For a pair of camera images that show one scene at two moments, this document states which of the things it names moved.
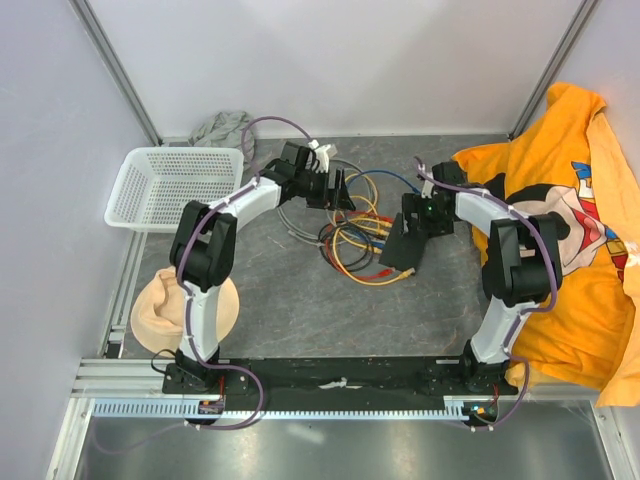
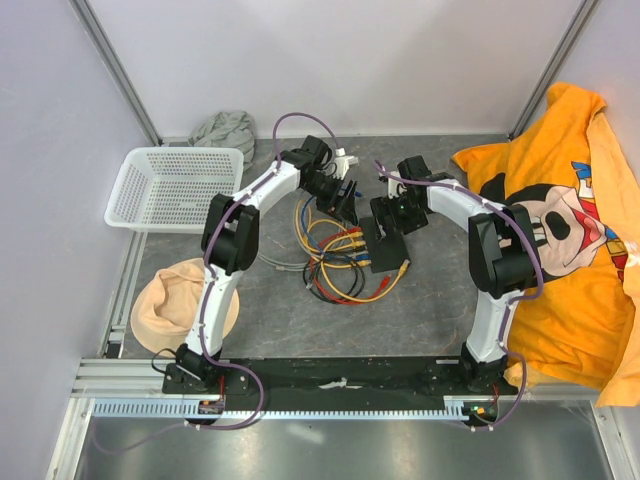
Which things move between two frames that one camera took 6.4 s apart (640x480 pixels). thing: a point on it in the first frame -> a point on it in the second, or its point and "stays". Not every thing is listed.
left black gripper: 328,199 stays
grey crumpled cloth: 227,130 stays
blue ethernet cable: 377,242 -> 316,246
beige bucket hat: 156,318 stays
